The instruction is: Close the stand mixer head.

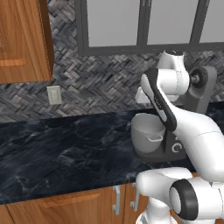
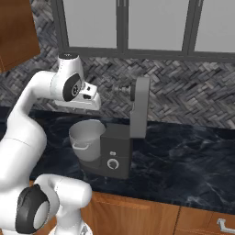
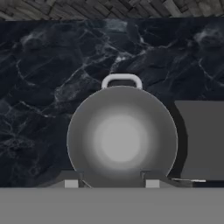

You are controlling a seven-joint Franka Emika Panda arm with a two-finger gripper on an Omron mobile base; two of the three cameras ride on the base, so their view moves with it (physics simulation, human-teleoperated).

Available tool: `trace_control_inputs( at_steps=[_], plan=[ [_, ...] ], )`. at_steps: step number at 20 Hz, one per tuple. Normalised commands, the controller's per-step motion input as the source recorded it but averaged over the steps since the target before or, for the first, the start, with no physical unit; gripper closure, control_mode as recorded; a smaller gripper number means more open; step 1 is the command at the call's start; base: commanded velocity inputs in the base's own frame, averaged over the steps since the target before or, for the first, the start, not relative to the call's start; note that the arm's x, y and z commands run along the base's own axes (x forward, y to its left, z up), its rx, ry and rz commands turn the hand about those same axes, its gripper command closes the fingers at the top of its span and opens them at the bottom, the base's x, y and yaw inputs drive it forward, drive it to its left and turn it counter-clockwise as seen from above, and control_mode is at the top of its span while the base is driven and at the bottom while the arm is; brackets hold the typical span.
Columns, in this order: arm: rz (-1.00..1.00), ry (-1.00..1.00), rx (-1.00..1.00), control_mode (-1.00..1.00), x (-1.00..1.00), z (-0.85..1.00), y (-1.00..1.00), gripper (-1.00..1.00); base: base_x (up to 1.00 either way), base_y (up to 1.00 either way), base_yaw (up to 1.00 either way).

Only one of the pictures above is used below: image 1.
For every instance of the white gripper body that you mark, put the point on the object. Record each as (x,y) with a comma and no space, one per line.
(142,96)

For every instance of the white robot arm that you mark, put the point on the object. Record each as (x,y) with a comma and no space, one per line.
(198,137)

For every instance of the silver mixer bowl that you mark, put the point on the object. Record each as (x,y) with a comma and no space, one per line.
(143,134)

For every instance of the grey stand mixer base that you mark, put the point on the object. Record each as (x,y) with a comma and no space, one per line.
(163,157)

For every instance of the wooden base cupboard door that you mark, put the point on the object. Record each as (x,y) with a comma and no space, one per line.
(129,217)

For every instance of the wooden base cupboard front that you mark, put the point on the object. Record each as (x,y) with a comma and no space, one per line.
(73,214)

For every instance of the pale wall socket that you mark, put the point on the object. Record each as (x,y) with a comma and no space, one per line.
(54,95)

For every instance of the wooden wall cupboard door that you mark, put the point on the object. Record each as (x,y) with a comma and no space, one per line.
(20,35)

